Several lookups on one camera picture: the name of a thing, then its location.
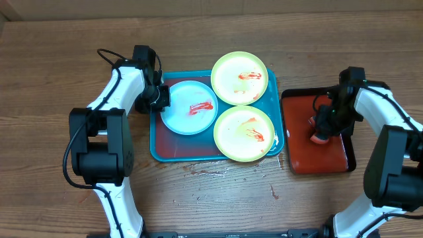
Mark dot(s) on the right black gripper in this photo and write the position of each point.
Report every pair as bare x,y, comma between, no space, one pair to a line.
327,123

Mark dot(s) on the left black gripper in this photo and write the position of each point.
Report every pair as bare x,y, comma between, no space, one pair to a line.
144,108

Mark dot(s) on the light blue plate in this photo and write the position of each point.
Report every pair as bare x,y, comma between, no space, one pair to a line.
192,110

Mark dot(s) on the yellow-green plate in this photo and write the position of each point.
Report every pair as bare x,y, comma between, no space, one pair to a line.
244,133
239,78

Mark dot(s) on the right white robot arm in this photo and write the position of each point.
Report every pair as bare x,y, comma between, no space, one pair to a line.
393,176

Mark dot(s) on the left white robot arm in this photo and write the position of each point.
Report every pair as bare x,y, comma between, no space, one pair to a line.
100,152

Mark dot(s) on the black tray with red water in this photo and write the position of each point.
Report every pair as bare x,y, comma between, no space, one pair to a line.
305,156

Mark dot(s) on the teal serving tray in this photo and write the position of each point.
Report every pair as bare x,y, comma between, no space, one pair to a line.
168,146

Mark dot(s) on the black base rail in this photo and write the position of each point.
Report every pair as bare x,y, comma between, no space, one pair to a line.
292,233

